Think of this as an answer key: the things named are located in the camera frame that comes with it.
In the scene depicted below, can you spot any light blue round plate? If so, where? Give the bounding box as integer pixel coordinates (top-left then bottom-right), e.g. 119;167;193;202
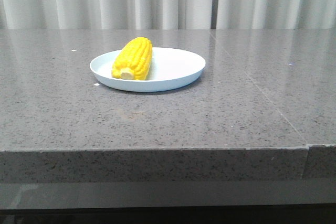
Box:
90;47;206;92

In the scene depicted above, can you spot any white pleated curtain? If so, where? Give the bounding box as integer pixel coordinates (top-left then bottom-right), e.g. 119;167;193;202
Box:
1;0;335;29

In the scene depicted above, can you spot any yellow corn cob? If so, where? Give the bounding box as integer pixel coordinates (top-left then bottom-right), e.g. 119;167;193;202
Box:
111;37;152;80

